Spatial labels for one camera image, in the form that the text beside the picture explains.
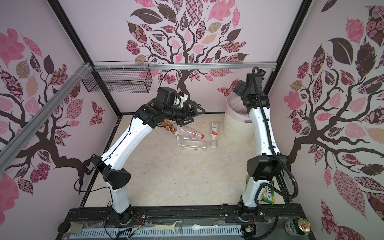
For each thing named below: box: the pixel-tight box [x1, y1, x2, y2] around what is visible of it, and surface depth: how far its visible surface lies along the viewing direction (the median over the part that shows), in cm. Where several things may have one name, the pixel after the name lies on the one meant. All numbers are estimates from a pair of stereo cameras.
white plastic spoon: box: [192, 224, 219, 231], surface depth 72 cm
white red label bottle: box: [210, 122, 218, 149], surface depth 103 cm
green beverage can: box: [285, 217, 312, 237], surface depth 64 cm
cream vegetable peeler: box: [153, 220, 183, 235], surface depth 72 cm
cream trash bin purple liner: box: [223, 91, 255, 144], surface depth 92 cm
